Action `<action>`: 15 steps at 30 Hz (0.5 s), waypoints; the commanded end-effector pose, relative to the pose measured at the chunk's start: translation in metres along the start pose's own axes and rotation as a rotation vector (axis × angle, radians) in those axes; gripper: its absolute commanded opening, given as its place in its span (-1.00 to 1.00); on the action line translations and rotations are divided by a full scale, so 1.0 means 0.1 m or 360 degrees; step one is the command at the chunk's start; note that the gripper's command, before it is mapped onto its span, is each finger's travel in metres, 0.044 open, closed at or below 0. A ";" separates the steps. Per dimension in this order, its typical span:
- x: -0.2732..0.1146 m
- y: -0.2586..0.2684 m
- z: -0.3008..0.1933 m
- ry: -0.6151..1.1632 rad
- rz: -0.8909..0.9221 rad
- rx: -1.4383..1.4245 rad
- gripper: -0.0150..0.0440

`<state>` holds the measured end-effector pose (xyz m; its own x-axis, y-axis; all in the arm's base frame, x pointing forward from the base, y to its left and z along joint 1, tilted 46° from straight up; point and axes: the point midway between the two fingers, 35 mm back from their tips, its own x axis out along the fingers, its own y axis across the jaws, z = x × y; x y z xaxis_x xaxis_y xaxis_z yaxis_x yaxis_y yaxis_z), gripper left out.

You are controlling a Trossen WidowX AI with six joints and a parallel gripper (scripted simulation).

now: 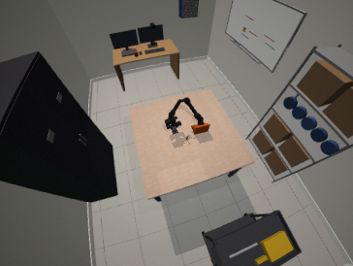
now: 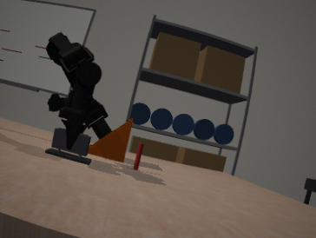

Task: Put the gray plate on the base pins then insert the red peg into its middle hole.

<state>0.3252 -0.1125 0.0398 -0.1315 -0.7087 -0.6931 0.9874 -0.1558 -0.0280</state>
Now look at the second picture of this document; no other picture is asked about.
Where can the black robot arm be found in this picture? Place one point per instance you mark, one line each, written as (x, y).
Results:
(76, 61)

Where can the red peg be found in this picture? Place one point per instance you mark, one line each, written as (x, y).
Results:
(138, 156)

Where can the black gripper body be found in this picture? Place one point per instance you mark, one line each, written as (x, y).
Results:
(78, 112)

